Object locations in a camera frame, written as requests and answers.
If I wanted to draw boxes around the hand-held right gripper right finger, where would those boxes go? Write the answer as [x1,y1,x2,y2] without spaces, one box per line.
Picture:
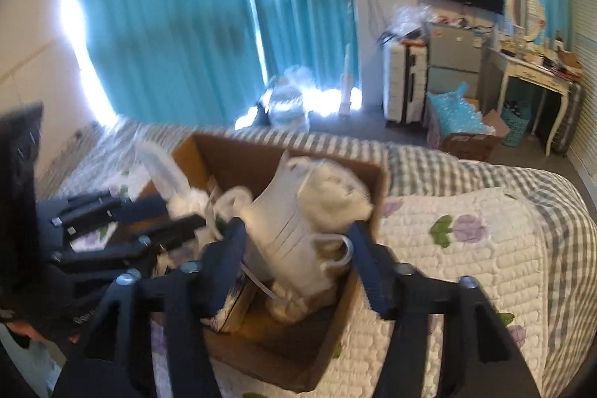
[347,221,543,398]

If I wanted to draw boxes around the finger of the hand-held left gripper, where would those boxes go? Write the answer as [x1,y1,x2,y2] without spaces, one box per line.
[37,190,169,236]
[51,214,207,269]

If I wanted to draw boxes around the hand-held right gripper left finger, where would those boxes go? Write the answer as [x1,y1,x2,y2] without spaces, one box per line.
[51,216,249,398]

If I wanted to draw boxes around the floral fabric pouch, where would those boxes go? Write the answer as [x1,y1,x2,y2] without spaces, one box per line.
[205,271,258,334]

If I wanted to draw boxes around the cream ruffled cloth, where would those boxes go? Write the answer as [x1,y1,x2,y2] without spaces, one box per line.
[134,141,212,218]

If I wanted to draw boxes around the white face mask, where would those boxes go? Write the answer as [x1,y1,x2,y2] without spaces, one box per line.
[241,150,356,297]

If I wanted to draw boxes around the white round cotton pads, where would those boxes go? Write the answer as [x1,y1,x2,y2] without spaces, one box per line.
[273,283,306,322]

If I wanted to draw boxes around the white sock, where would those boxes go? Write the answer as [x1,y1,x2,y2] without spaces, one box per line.
[297,157,375,236]

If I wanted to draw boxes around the brown cardboard box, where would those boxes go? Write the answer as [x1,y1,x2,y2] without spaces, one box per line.
[139,131,391,395]

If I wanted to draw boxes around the grey gingham bed sheet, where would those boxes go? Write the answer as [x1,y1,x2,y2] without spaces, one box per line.
[37,117,597,398]

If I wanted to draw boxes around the small cardboard floor box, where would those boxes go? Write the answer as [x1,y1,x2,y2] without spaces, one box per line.
[437,98,512,162]

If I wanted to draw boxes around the white plastic bag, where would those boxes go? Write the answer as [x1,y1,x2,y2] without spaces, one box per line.
[267,63,319,131]

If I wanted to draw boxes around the white upright stick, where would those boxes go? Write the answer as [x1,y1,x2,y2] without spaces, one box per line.
[340,43,356,117]

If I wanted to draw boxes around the white suitcase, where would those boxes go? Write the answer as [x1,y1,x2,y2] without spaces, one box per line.
[383,38,428,125]

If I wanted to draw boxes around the wide teal curtain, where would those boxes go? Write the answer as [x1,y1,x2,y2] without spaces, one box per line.
[69,0,268,129]

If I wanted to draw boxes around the teal storage basket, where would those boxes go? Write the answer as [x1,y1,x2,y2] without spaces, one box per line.
[500,106,533,148]

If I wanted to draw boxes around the silver mini fridge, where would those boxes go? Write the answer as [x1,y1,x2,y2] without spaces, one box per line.
[426,22,487,101]

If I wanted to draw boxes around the silver suitcase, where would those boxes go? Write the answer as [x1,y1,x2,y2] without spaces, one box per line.
[556,82,585,157]

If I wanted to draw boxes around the clear plastic bag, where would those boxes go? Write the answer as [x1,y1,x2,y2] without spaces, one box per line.
[391,3,435,41]

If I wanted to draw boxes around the white dressing table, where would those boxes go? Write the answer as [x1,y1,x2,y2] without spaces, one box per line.
[484,45,573,157]

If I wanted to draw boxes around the white slatted wardrobe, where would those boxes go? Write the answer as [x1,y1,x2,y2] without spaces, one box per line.
[566,0,597,166]

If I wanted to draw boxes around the white oval vanity mirror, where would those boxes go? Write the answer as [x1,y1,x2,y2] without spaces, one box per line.
[507,0,546,43]

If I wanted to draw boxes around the hanging wall wire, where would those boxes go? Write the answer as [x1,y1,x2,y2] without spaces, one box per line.
[365,0,382,41]

